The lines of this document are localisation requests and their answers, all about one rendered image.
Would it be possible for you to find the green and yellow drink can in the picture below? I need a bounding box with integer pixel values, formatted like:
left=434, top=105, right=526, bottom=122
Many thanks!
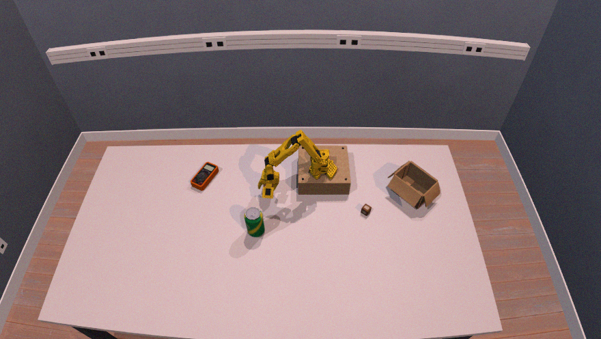
left=244, top=207, right=265, bottom=237

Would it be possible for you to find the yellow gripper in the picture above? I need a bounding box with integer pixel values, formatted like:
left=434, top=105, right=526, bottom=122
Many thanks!
left=258, top=170, right=279, bottom=198

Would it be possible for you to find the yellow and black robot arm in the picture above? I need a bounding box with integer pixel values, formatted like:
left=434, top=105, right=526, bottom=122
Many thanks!
left=264, top=130, right=337, bottom=181

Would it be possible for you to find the orange pocket multimeter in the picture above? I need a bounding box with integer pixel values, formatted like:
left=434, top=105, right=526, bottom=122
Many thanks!
left=191, top=162, right=219, bottom=191

